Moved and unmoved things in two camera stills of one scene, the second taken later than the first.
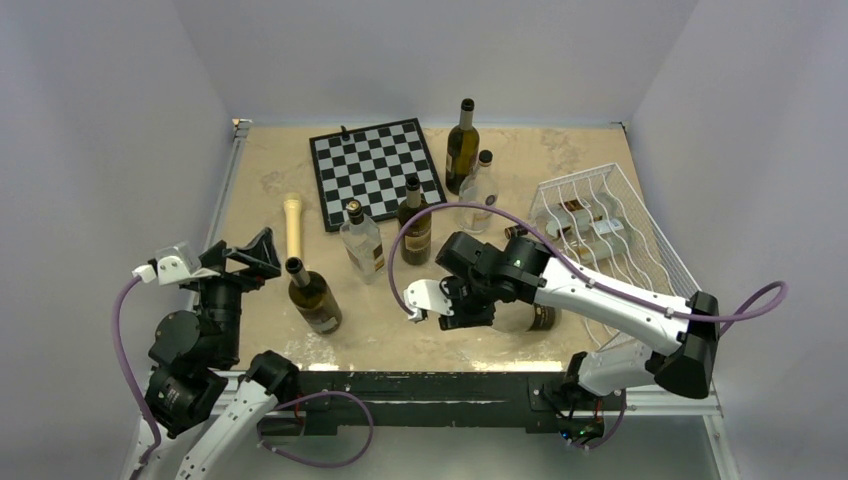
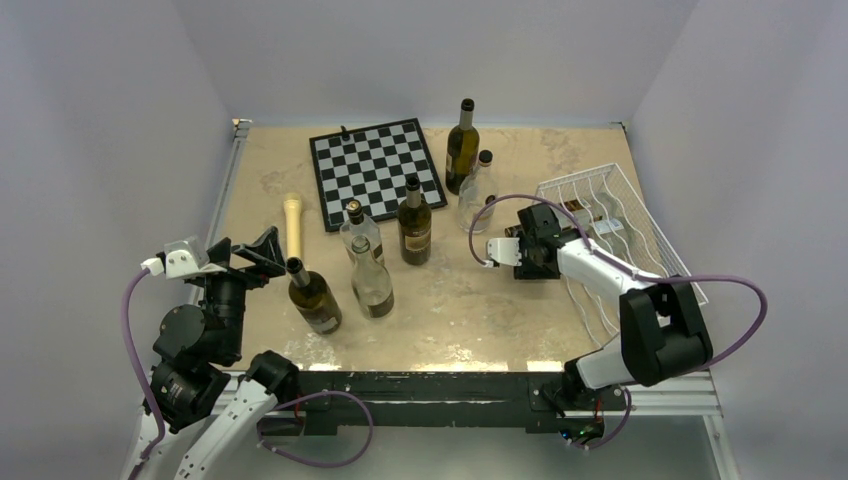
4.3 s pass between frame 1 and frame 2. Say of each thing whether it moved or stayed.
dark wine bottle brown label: stayed
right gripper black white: moved
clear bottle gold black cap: stayed
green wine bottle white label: stayed
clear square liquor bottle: stayed
